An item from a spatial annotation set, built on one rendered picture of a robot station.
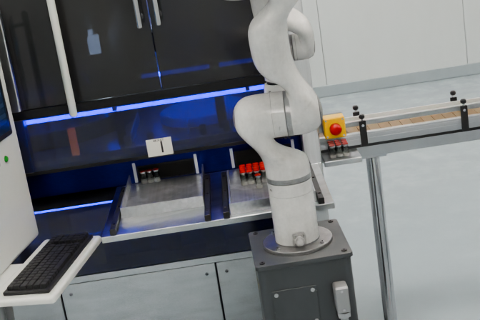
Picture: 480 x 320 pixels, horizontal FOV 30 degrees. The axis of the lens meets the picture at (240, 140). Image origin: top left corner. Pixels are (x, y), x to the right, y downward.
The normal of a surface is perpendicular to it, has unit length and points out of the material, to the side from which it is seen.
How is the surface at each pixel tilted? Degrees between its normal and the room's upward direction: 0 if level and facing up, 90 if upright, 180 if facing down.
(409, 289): 0
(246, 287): 90
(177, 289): 90
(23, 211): 90
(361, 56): 90
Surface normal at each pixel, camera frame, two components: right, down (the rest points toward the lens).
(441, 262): -0.15, -0.95
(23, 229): 0.98, -0.10
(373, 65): 0.04, 0.26
